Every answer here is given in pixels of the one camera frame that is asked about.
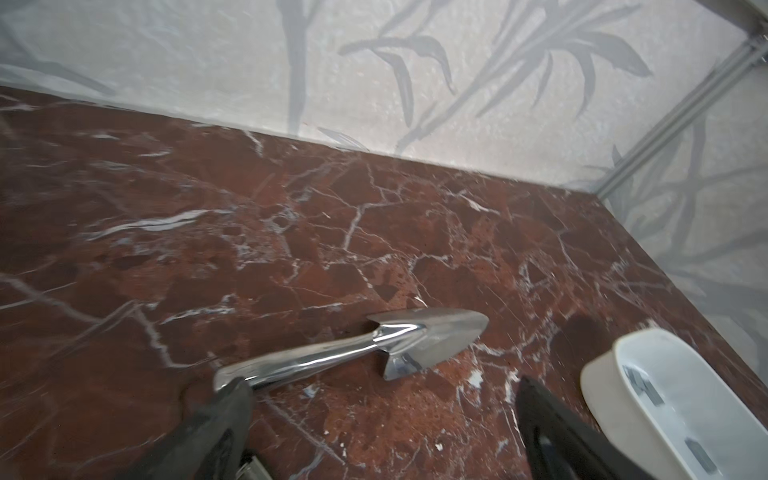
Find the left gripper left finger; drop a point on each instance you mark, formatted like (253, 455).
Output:
(207, 445)

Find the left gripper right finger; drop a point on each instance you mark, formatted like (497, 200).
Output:
(559, 445)

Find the black white stapler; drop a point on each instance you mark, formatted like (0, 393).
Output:
(251, 469)

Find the grey staple strip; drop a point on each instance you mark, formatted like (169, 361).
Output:
(701, 456)
(643, 386)

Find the white plastic tray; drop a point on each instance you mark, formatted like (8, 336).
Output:
(698, 405)

